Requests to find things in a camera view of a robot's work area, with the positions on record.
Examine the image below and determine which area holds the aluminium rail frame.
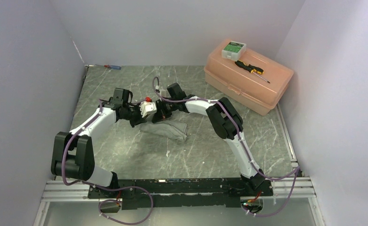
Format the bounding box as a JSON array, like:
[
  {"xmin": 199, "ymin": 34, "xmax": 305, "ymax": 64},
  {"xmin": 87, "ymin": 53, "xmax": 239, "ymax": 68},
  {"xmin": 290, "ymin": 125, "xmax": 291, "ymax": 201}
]
[{"xmin": 34, "ymin": 177, "xmax": 325, "ymax": 226}]

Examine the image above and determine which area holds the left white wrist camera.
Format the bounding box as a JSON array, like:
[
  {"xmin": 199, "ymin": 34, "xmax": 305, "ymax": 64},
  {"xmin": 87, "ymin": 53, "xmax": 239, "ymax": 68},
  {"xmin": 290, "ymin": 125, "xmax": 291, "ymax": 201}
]
[{"xmin": 139, "ymin": 97, "xmax": 157, "ymax": 118}]

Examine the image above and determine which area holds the small green white box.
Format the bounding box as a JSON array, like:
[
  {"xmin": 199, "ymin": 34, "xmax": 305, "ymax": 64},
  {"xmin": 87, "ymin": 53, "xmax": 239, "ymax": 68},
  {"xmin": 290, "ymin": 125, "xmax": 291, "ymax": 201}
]
[{"xmin": 221, "ymin": 41, "xmax": 247, "ymax": 62}]

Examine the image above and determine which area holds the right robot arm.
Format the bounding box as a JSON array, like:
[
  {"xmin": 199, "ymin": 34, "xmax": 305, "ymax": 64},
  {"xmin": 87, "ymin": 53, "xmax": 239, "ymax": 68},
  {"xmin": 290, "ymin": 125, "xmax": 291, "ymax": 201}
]
[{"xmin": 152, "ymin": 83, "xmax": 265, "ymax": 195}]

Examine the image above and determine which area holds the grey cloth napkin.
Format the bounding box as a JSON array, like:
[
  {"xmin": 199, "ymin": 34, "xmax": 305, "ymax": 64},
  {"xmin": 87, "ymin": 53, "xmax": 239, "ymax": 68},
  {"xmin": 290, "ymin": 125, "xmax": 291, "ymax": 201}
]
[{"xmin": 139, "ymin": 121, "xmax": 188, "ymax": 142}]

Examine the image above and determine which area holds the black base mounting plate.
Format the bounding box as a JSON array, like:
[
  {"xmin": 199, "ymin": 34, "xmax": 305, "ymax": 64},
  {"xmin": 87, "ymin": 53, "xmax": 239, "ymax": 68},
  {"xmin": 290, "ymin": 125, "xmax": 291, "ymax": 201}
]
[{"xmin": 88, "ymin": 178, "xmax": 273, "ymax": 210}]

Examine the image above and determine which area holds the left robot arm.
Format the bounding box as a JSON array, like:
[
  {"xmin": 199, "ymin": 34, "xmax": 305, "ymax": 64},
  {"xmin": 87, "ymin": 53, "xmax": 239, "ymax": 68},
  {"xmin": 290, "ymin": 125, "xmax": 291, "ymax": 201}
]
[{"xmin": 51, "ymin": 88, "xmax": 151, "ymax": 198}]

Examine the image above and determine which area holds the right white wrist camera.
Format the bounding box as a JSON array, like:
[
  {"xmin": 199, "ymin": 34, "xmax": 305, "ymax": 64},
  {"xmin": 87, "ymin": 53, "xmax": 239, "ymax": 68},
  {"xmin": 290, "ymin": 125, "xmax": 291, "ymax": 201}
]
[{"xmin": 156, "ymin": 89, "xmax": 166, "ymax": 99}]

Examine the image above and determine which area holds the black yellow screwdriver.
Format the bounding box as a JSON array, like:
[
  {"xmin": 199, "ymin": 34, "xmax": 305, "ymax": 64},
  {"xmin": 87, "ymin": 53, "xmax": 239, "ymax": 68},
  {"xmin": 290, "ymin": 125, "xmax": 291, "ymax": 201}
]
[{"xmin": 235, "ymin": 60, "xmax": 270, "ymax": 84}]

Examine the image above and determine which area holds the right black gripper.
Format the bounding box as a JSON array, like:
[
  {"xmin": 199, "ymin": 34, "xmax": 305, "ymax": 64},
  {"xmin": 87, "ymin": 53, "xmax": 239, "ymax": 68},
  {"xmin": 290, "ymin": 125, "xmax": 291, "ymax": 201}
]
[{"xmin": 153, "ymin": 98, "xmax": 178, "ymax": 123}]

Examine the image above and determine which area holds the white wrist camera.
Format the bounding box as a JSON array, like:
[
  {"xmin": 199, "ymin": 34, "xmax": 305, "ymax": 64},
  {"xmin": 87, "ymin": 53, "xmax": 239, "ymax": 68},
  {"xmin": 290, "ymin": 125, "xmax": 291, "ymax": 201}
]
[
  {"xmin": 156, "ymin": 89, "xmax": 166, "ymax": 99},
  {"xmin": 139, "ymin": 97, "xmax": 157, "ymax": 118}
]

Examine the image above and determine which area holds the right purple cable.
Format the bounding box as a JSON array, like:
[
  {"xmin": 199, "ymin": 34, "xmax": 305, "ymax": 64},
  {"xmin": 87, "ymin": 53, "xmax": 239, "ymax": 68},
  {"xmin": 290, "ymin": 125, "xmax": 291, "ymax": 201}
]
[{"xmin": 152, "ymin": 76, "xmax": 301, "ymax": 218}]

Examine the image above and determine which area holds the red blue screwdriver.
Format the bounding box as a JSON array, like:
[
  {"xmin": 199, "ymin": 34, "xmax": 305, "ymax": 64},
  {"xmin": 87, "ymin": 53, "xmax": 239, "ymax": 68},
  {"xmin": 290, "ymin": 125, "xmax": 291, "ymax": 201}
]
[{"xmin": 96, "ymin": 65, "xmax": 122, "ymax": 70}]

